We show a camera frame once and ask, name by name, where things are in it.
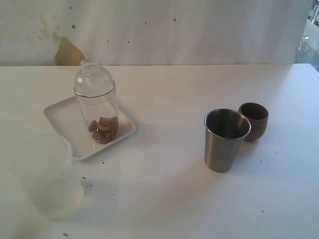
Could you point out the white rectangular tray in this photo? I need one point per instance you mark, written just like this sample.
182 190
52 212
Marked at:
66 118

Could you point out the brown chunks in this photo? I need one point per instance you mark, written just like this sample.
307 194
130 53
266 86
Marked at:
104 130

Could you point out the translucent plastic container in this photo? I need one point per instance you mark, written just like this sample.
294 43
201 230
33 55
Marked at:
44 167

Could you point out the stainless steel cup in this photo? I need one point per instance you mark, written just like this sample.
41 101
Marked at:
225 131

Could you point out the brown wooden cup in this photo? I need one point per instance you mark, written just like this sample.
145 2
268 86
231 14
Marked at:
257 115

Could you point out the clear plastic measuring cup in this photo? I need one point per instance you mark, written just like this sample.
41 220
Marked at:
108 109

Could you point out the clear dome lid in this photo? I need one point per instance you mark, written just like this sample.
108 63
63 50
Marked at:
93 84

